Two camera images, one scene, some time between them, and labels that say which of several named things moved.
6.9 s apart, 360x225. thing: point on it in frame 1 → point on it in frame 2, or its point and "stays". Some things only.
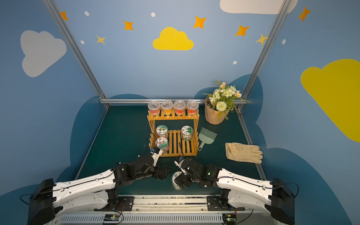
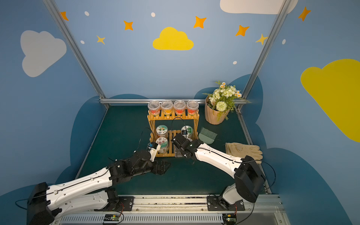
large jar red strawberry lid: (174, 175) → (178, 153)
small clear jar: (167, 106) stays
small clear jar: (179, 106) stays
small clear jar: (154, 107) stays
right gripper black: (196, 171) → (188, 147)
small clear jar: (192, 107) stays
